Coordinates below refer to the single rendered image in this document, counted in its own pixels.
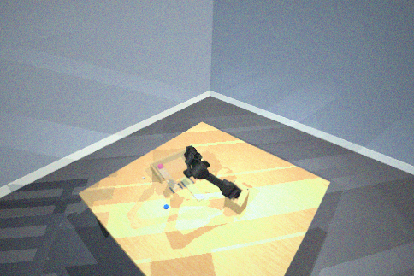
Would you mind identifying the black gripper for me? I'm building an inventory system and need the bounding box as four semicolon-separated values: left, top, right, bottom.
183;160;210;178

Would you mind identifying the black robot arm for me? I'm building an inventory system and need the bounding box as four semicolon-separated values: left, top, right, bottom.
184;145;242;200

